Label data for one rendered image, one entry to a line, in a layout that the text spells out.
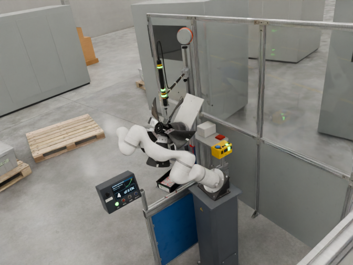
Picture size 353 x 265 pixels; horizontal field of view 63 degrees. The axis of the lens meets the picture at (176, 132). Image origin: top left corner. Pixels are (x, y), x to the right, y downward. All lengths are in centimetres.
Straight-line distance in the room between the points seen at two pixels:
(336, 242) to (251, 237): 263
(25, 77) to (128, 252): 551
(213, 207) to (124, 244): 142
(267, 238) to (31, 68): 641
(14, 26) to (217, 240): 647
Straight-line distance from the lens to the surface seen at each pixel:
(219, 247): 252
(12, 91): 769
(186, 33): 296
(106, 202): 203
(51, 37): 794
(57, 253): 354
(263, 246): 316
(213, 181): 215
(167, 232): 263
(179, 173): 193
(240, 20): 259
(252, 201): 335
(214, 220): 229
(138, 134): 193
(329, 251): 59
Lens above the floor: 244
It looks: 29 degrees down
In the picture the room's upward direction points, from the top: 8 degrees counter-clockwise
